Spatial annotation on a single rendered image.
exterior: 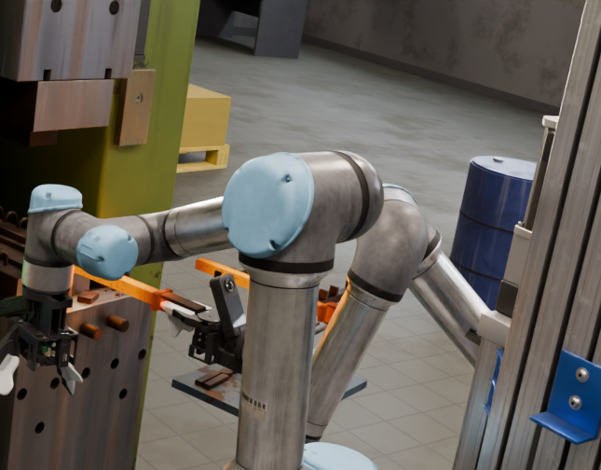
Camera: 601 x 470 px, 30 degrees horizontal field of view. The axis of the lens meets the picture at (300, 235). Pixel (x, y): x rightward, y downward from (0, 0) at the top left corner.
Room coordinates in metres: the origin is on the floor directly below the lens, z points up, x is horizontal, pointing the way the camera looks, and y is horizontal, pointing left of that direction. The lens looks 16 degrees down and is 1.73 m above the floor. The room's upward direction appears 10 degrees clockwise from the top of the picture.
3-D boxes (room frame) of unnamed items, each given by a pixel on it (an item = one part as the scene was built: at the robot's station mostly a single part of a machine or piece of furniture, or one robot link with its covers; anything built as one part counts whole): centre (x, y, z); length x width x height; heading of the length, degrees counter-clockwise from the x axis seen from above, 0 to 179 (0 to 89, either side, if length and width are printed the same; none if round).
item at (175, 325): (1.92, 0.20, 0.98); 0.09 x 0.03 x 0.06; 61
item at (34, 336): (1.56, 0.36, 1.07); 0.09 x 0.08 x 0.12; 43
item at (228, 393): (2.45, 0.00, 0.66); 0.40 x 0.30 x 0.02; 149
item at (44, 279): (1.57, 0.36, 1.16); 0.08 x 0.08 x 0.05
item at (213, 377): (2.61, 0.03, 0.67); 0.60 x 0.04 x 0.01; 153
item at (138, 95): (2.41, 0.41, 1.27); 0.09 x 0.02 x 0.17; 148
